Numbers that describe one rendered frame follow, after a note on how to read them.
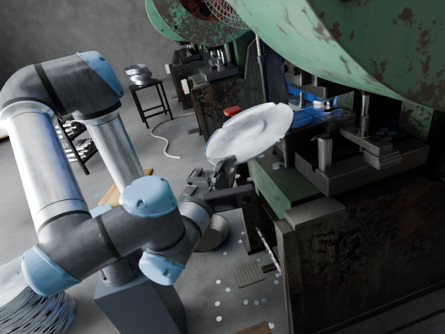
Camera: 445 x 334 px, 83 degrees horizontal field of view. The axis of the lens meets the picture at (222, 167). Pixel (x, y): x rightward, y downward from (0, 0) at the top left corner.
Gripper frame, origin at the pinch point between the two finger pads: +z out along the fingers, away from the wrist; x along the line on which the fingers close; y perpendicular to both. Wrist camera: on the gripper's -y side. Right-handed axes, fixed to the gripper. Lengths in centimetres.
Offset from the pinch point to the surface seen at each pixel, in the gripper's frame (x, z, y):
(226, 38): -11, 136, 56
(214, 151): 1.3, 6.0, 9.8
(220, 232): 78, 34, 39
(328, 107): 0.4, 32.3, -20.8
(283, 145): 4.3, 14.6, -9.4
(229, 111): 2.8, 38.3, 17.8
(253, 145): -1.8, 4.7, -3.8
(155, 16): -35, 249, 194
